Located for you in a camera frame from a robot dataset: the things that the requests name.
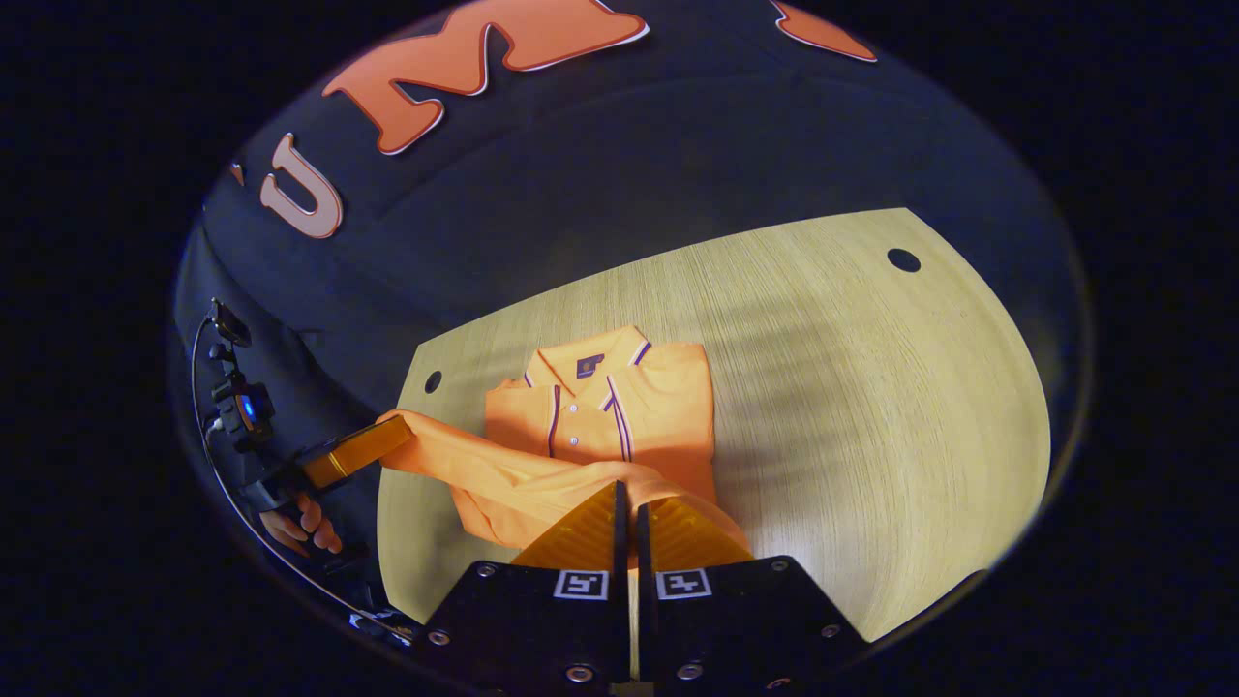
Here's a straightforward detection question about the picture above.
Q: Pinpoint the grey cable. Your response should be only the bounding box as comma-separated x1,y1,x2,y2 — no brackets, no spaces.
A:
189,315,417,645

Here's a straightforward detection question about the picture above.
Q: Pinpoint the black backdrop cloth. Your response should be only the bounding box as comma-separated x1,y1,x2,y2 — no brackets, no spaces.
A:
174,0,1075,601

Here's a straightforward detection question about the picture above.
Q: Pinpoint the small white object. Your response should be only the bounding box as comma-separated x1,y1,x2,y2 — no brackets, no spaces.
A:
348,605,422,645

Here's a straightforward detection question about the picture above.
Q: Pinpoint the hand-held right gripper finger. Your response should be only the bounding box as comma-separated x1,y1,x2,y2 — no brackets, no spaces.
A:
635,499,867,693
421,481,632,693

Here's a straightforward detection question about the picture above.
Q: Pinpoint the orange T-shirt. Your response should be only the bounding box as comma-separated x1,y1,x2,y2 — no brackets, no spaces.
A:
378,325,754,679

